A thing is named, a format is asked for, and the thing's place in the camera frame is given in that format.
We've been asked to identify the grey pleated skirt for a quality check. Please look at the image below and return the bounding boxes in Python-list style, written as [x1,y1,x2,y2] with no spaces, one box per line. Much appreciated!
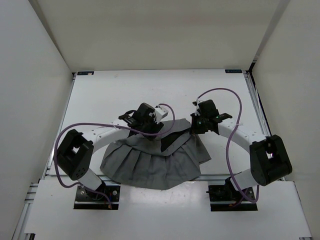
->
[100,118,211,190]

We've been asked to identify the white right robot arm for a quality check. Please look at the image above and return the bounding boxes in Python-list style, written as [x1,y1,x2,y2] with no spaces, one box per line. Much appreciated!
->
[190,99,293,200]

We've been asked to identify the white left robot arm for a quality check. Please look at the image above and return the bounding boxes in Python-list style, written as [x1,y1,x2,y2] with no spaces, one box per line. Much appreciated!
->
[53,103,168,200]

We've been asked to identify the blue label sticker right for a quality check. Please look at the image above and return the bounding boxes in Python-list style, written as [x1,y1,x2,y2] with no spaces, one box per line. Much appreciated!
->
[225,69,243,74]

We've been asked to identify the blue label sticker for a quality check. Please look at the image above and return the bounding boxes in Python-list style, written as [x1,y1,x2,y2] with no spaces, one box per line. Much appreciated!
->
[77,71,94,76]
[225,69,243,74]

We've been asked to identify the blue label sticker left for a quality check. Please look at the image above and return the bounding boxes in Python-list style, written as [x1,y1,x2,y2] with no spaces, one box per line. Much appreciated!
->
[77,71,94,76]

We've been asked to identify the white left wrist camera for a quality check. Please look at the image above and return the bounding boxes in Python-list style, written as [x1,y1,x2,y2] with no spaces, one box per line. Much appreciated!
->
[154,105,169,124]

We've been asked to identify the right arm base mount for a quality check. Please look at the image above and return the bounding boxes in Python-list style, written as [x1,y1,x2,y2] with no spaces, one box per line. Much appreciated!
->
[206,185,258,212]

